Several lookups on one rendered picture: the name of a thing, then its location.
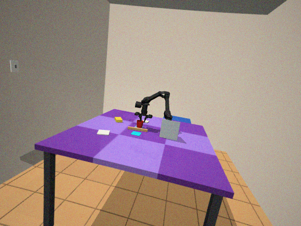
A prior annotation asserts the yellow block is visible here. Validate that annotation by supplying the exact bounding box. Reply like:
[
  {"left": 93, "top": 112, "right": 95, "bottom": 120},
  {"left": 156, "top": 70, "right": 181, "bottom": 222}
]
[{"left": 115, "top": 117, "right": 123, "bottom": 122}]

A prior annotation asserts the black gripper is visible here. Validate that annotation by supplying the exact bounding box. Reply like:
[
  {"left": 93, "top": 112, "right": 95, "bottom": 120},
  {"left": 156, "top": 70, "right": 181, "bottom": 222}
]
[{"left": 135, "top": 109, "right": 152, "bottom": 122}]

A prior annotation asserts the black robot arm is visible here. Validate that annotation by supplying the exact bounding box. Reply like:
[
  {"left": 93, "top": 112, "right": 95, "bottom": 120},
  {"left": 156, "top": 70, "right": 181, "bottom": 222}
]
[{"left": 135, "top": 91, "right": 172, "bottom": 121}]

